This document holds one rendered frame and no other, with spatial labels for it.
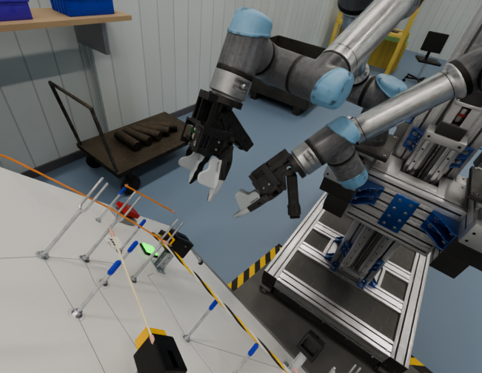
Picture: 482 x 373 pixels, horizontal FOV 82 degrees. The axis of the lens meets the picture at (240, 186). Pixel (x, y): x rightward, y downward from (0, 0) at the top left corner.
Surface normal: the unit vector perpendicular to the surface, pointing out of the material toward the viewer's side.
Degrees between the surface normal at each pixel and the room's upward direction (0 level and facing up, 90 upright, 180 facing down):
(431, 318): 0
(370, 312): 0
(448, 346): 0
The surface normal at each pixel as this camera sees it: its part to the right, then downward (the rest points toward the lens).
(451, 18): -0.58, 0.47
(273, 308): 0.13, -0.75
